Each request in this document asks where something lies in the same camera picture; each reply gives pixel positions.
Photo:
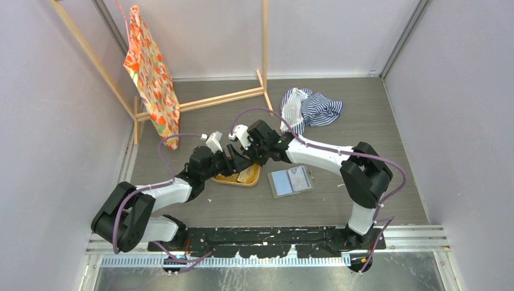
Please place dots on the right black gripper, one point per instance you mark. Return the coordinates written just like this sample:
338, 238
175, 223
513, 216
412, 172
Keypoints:
250, 154

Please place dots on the orange floral cloth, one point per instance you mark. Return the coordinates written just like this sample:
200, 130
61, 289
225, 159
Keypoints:
145, 65

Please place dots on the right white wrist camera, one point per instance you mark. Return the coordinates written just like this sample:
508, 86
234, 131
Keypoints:
239, 133

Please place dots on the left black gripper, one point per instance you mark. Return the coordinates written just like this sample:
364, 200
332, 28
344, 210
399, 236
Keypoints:
237, 163

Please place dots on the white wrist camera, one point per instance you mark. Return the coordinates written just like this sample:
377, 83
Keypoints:
239, 133
212, 141

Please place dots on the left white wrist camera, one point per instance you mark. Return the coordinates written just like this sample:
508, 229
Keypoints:
212, 141

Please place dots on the gold credit card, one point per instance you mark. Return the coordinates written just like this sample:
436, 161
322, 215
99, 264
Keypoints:
248, 175

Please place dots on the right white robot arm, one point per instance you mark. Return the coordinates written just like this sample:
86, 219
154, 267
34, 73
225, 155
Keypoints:
365, 174

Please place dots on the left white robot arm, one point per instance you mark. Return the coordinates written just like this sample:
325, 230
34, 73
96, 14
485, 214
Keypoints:
125, 219

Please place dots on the grey card holder wallet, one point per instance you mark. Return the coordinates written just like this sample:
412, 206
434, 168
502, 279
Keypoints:
280, 184

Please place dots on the blue striped cloth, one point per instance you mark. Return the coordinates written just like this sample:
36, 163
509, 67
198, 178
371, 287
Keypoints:
301, 108

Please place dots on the orange oval tray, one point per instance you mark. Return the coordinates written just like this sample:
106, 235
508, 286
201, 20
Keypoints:
232, 180

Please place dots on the wooden drying rack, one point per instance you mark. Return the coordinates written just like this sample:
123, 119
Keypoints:
133, 112

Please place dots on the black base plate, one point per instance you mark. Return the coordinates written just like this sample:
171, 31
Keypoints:
271, 242

